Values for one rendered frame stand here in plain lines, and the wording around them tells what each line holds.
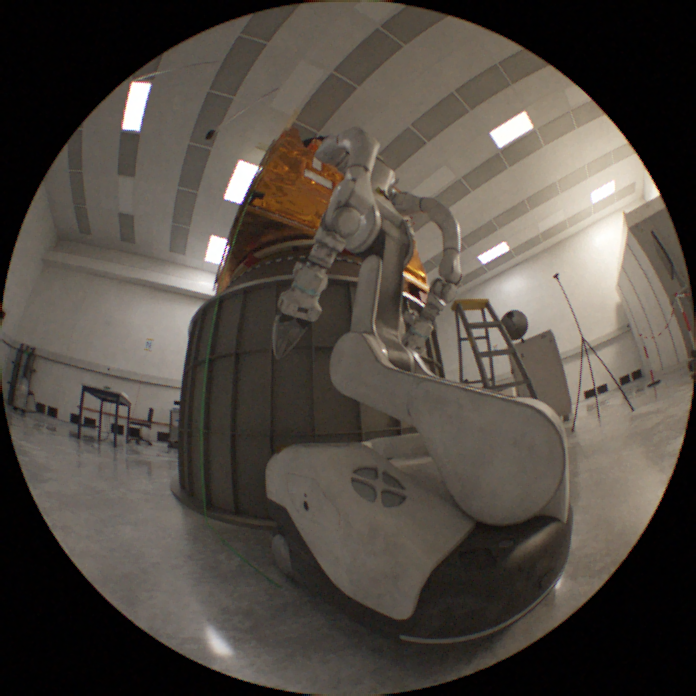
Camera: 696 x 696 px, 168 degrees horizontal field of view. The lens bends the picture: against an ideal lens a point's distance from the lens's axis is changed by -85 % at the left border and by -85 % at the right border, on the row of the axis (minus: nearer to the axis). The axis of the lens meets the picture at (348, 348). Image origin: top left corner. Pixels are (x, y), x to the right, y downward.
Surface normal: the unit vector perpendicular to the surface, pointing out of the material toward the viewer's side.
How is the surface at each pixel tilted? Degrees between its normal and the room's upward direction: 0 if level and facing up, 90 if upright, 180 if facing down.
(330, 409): 90
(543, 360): 90
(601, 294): 90
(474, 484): 90
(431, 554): 38
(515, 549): 22
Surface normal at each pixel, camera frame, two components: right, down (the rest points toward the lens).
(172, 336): 0.61, -0.33
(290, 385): 0.06, -0.37
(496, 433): -0.77, -0.18
